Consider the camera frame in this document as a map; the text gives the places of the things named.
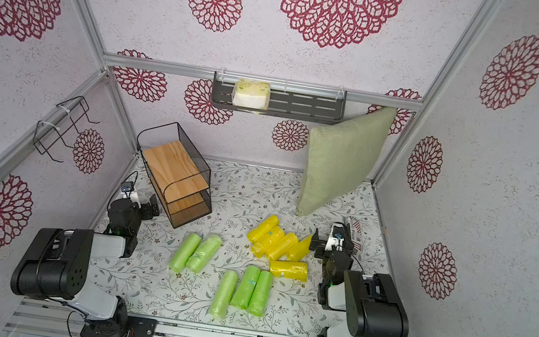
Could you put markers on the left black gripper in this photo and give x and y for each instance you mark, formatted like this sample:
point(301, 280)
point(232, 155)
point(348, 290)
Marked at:
point(146, 208)

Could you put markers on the yellow bag roll front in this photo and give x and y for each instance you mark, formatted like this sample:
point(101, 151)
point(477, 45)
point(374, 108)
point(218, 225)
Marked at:
point(290, 270)

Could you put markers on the black wire wooden shelf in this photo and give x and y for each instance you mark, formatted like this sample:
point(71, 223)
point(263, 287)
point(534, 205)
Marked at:
point(177, 172)

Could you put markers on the green bag roll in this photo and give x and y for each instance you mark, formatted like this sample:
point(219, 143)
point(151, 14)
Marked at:
point(259, 298)
point(242, 296)
point(223, 295)
point(185, 251)
point(204, 253)

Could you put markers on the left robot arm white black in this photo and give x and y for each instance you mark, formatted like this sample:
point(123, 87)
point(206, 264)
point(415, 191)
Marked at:
point(56, 265)

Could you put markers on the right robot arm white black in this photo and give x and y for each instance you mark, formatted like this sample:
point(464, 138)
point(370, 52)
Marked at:
point(371, 303)

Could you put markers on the yellow bag roll top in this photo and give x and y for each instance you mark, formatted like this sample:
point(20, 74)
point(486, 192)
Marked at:
point(264, 228)

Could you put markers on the green cushion pillow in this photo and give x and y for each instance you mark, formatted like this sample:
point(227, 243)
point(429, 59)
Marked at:
point(341, 156)

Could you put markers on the white yellow sponge block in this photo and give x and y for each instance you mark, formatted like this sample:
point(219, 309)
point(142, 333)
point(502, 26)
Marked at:
point(251, 94)

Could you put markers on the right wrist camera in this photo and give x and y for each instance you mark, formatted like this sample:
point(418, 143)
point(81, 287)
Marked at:
point(339, 237)

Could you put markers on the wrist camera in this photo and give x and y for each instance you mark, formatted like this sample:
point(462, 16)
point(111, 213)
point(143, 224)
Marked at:
point(339, 237)
point(127, 191)

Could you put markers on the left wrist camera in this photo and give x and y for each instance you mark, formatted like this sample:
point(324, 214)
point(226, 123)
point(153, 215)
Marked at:
point(127, 191)

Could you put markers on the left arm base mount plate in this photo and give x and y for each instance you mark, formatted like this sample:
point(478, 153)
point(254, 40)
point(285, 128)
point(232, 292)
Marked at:
point(127, 327)

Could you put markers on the grey wall mounted rack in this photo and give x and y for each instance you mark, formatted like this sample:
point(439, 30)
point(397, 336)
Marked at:
point(327, 109)

